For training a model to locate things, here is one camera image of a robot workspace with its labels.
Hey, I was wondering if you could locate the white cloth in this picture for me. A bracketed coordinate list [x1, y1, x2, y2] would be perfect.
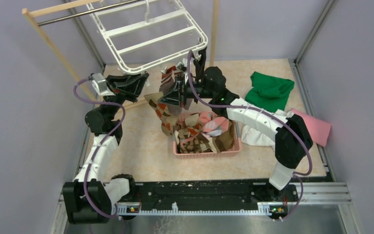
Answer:
[241, 125, 275, 151]

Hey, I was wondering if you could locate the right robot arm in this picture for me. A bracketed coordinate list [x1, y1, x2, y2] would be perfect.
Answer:
[159, 66, 313, 201]

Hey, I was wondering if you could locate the brown striped sock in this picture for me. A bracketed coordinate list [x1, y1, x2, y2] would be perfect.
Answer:
[212, 121, 236, 153]

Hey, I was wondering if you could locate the argyle patterned sock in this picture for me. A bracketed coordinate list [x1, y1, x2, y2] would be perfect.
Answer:
[144, 92, 178, 136]
[173, 113, 216, 154]

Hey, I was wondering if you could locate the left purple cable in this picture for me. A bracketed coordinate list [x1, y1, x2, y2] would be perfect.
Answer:
[73, 76, 127, 219]

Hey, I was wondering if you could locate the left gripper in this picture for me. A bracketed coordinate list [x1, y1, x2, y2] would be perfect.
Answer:
[100, 70, 149, 119]

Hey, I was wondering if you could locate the wooden drying rack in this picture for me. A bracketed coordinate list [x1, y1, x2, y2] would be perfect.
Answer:
[22, 0, 222, 112]

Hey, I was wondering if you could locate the pink plastic basket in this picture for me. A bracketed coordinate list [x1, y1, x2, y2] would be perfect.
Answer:
[173, 111, 242, 158]

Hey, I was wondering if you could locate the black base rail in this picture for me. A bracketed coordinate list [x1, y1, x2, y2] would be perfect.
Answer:
[118, 179, 302, 214]

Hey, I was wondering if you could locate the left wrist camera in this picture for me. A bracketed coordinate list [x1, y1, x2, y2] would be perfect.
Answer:
[91, 73, 114, 96]

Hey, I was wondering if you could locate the pink patterned sock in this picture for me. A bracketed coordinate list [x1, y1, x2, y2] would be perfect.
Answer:
[198, 111, 230, 137]

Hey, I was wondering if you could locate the pink cloth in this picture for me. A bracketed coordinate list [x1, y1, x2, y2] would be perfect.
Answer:
[291, 108, 331, 147]

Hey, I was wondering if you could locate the grey orange striped sock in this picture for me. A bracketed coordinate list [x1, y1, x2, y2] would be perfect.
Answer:
[167, 63, 192, 110]

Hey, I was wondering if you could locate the green cloth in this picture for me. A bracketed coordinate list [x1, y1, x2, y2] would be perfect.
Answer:
[244, 72, 295, 113]

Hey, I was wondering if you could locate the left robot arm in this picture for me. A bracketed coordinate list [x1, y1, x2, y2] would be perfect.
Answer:
[62, 72, 150, 224]

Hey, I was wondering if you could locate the metal rack rod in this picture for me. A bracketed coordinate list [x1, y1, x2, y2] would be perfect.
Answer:
[37, 0, 141, 26]

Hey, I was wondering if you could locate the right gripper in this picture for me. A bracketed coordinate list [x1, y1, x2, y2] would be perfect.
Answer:
[158, 74, 214, 109]

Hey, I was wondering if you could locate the white clip hanger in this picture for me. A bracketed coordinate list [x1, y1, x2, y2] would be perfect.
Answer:
[83, 0, 209, 74]

